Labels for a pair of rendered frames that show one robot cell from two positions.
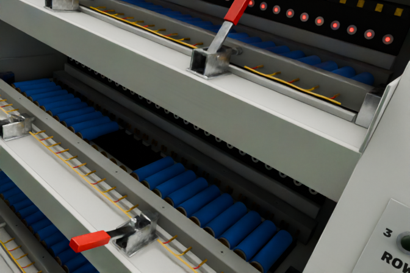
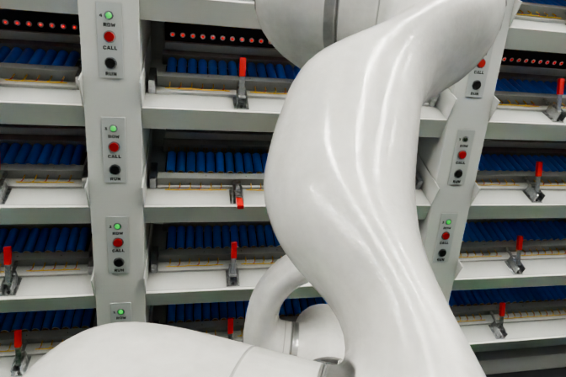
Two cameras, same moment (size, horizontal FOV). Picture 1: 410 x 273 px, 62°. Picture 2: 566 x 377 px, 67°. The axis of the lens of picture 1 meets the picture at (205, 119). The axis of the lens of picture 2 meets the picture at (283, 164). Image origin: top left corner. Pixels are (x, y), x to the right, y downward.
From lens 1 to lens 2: 77 cm
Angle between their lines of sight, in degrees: 44
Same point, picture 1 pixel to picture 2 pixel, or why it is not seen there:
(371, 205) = (453, 134)
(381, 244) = (459, 143)
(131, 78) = not seen: hidden behind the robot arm
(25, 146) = (255, 198)
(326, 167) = (435, 128)
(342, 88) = not seen: hidden behind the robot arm
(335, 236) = (445, 148)
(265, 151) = not seen: hidden behind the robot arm
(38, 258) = (276, 252)
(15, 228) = (242, 252)
